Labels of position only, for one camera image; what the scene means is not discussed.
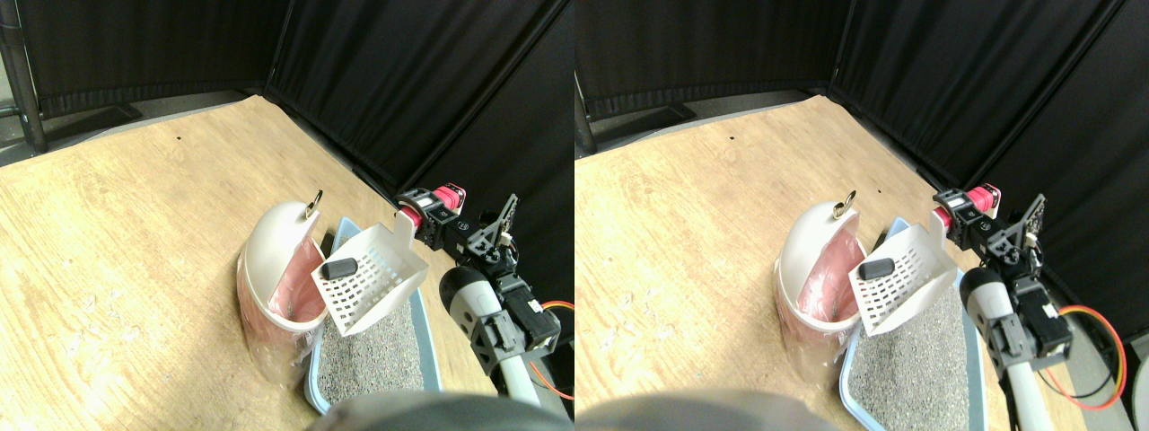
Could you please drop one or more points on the black bracket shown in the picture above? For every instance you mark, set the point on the black bracket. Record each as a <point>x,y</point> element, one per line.
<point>492,229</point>
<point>1025,229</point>

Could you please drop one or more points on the curtain stand pole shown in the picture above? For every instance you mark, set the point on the curtain stand pole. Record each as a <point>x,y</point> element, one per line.
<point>25,81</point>
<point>583,108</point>

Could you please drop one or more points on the curtain stand foot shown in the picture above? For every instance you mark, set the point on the curtain stand foot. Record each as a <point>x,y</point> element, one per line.
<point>90,124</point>
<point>642,121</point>

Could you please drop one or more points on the blue litter tray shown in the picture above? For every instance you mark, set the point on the blue litter tray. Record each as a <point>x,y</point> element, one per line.
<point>372,359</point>
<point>916,368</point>

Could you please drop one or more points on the white bin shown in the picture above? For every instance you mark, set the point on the white bin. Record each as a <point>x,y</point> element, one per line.
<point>808,251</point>
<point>274,251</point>

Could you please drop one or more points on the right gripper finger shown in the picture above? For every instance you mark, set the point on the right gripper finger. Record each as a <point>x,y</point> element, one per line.
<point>417,201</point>
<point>953,201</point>

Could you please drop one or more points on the black lump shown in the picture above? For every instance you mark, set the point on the black lump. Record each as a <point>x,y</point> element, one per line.
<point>876,268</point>
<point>338,268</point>

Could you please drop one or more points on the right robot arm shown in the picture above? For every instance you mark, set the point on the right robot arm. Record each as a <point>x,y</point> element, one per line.
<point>489,314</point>
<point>1014,332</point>

